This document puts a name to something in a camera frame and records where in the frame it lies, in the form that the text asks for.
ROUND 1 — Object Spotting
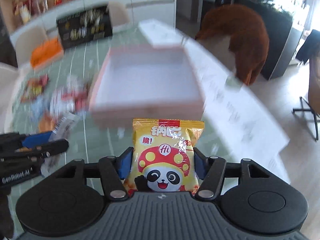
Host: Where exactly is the clear packet with barcode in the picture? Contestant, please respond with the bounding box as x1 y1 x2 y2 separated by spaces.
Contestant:
39 112 81 176

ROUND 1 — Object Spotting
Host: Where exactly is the yellow panda snack bag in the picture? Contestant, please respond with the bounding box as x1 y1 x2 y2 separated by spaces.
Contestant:
124 118 205 195

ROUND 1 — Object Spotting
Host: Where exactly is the white red snack bag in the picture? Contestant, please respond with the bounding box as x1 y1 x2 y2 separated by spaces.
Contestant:
49 79 88 118

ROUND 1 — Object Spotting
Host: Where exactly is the red chicken snack pouch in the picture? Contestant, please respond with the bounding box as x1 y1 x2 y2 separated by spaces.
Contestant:
21 74 49 102

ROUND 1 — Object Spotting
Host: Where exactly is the green grid tablecloth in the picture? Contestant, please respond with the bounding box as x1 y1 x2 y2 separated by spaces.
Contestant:
10 27 235 205

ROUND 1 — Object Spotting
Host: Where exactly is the pink open gift box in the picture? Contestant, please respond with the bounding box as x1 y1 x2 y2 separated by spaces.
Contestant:
88 45 204 128

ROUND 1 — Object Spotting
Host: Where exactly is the orange tissue box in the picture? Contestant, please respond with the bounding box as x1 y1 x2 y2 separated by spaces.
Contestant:
30 37 64 70

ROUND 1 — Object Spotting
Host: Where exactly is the beige dining chair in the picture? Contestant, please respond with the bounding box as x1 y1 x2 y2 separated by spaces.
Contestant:
108 1 132 33
10 25 48 68

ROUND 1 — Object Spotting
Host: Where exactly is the black plum snack bag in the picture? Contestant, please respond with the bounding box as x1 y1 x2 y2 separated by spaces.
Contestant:
56 4 113 50

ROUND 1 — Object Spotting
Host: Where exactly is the brown fuzzy chair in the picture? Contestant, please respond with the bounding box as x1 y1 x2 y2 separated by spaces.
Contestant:
195 4 270 86

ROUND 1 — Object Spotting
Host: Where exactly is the black cabinet with plants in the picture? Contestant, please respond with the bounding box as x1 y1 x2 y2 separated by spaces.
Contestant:
235 0 293 80

